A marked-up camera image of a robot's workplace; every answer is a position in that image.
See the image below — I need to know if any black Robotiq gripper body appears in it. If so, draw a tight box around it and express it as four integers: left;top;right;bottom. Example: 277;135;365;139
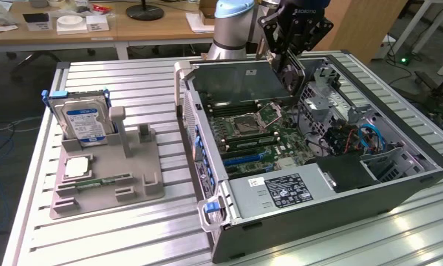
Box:
276;0;330;55

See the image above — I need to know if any black graphics card metal bracket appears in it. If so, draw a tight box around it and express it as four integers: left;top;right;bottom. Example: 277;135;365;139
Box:
256;38;308;97

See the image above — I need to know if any wooden cabinet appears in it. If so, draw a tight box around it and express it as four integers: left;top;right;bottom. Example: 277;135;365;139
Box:
310;0;409;63

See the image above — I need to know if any brown cardboard box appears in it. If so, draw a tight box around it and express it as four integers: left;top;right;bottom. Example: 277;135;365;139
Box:
199;0;219;19

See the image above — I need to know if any white control box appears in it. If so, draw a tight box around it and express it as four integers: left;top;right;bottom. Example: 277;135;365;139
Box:
373;34;400;60

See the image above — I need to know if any white paper stack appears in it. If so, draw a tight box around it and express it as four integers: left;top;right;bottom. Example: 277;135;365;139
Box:
185;12;217;34

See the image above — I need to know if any metal socket cover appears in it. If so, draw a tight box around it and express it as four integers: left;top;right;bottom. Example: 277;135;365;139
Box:
257;101;286;130

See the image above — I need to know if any black RAM slot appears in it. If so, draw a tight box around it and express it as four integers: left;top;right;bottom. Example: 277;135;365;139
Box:
208;101;258;109
209;107;261;116

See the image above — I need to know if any perforated metal drive cage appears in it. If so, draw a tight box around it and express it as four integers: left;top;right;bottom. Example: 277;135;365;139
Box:
300;81;356;134

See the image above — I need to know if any black round lamp base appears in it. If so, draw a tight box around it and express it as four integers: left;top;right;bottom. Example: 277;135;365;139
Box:
125;0;167;21

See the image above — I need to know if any CPU socket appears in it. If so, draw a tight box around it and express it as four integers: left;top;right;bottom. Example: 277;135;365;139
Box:
232;112;269;137

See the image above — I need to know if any dark floor equipment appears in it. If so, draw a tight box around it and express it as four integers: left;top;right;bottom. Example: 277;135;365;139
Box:
413;70;443;125

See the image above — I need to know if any green motherboard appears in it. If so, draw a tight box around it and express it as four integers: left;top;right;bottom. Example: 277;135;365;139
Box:
207;94;318;178

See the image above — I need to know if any black installed RAM stick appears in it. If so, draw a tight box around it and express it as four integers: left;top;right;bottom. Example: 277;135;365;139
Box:
226;135;280;149

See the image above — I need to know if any white box with label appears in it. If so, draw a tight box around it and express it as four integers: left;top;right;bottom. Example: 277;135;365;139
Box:
85;14;111;33

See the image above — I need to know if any blue expansion slot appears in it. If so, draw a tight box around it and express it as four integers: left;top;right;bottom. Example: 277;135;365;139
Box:
224;154;265;167

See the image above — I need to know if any silver chipset heatsink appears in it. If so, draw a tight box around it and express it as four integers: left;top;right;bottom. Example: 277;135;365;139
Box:
274;159;300;170

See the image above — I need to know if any grey metal disk bay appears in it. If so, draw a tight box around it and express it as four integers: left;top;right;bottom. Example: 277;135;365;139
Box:
360;146;429;183

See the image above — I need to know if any hard disk with blue carrier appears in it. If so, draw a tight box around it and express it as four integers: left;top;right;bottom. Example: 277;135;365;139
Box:
40;88;113;147

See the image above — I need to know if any grey power supply unit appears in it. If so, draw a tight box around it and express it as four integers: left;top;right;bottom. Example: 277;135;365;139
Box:
226;163;337;219

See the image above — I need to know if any white box black top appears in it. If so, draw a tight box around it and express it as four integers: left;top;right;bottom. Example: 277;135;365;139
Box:
21;13;55;32

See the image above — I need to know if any black office chair base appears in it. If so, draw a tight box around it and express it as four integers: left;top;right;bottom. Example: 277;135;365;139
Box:
7;49;63;81

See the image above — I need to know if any wooden desk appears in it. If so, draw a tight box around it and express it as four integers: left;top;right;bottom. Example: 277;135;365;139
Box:
0;0;318;60

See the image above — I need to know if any grey plastic parts rack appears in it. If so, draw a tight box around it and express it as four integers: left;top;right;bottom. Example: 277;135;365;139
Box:
49;106;167;221

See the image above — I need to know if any open dark grey PC case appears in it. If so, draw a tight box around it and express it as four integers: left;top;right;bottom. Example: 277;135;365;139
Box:
173;54;443;264

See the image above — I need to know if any silver CPU chip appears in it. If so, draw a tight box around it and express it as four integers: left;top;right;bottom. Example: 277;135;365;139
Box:
64;157;92;180

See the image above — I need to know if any green RAM stick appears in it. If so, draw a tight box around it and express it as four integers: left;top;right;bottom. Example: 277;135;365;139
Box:
76;177;117;191

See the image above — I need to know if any white table frame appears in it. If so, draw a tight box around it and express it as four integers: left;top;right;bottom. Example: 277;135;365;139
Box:
389;0;443;75

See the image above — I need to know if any blue wire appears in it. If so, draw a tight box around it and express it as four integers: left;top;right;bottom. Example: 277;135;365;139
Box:
358;124;388;152

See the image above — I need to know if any black wire connector block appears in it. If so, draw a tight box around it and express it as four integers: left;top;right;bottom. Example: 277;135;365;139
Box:
324;126;352;156

